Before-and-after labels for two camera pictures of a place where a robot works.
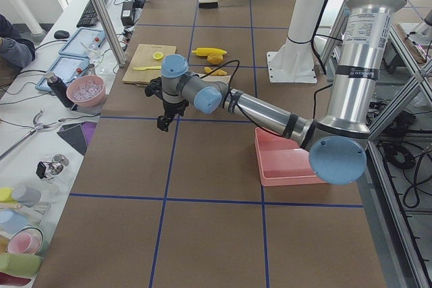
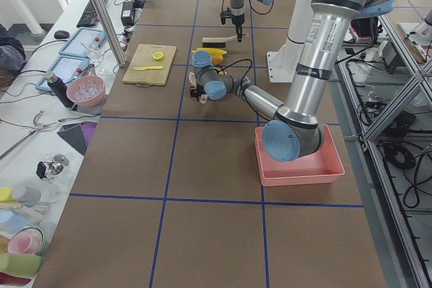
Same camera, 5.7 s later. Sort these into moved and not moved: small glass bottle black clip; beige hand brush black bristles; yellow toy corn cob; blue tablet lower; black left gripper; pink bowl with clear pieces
Moved: beige hand brush black bristles; black left gripper
Not moved: small glass bottle black clip; yellow toy corn cob; blue tablet lower; pink bowl with clear pieces
